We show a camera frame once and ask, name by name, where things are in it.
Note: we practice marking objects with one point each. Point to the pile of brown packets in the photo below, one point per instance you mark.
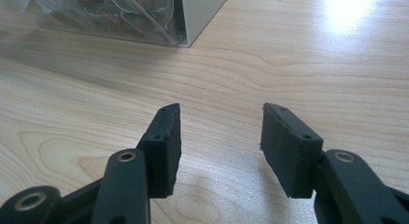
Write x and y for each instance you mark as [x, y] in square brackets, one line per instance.
[109, 14]

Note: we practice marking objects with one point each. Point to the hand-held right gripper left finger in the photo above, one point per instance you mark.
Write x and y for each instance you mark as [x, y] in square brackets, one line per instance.
[162, 153]

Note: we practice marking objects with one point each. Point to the white drawer cabinet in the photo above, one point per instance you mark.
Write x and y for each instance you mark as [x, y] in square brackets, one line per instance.
[202, 11]

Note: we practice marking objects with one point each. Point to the clear drawer with brown packets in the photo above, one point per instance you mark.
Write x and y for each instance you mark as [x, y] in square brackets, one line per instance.
[48, 14]

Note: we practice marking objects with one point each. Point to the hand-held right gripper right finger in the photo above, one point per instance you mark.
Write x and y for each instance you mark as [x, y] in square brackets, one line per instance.
[286, 153]

